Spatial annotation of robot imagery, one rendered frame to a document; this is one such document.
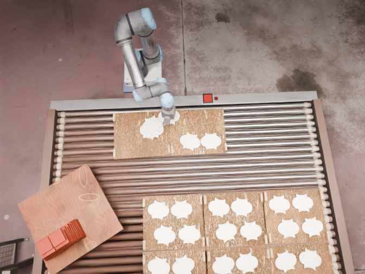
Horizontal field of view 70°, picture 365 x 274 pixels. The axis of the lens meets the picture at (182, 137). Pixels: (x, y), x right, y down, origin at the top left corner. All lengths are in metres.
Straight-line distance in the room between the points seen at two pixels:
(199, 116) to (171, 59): 1.43
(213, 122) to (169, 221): 0.78
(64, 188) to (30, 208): 0.24
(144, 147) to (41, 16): 2.59
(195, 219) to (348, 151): 2.10
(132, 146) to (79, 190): 0.46
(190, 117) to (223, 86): 1.25
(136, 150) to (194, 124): 0.47
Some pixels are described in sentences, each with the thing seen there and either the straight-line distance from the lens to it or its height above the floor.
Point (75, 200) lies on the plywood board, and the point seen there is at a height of 1.04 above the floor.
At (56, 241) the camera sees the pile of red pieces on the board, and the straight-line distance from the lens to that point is 1.63.
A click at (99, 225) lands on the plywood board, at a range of 1.83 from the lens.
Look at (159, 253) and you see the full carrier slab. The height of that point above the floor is 0.94.
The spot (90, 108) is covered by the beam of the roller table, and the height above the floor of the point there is 0.92.
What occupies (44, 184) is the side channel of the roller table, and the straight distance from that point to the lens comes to 2.07.
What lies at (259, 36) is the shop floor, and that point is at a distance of 3.60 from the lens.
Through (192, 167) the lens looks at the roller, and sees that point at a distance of 1.90.
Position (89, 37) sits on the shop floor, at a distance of 3.62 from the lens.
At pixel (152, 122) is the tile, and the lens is 1.93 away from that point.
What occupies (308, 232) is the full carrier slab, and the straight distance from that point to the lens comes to 2.05.
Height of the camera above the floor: 2.79
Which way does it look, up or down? 75 degrees down
